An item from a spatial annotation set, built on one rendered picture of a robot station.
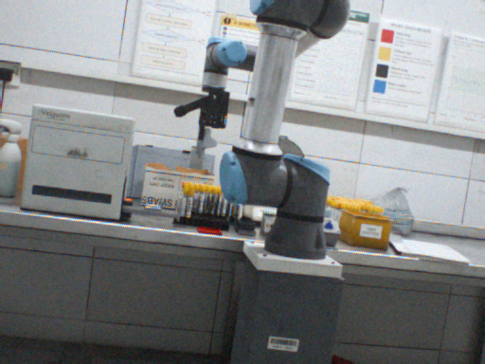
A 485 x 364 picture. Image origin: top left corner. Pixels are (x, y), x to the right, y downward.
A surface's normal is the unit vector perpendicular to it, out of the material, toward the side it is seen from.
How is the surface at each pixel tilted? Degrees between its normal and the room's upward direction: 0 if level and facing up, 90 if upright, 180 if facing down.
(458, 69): 92
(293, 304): 90
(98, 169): 90
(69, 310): 90
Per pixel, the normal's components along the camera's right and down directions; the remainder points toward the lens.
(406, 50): 0.18, 0.15
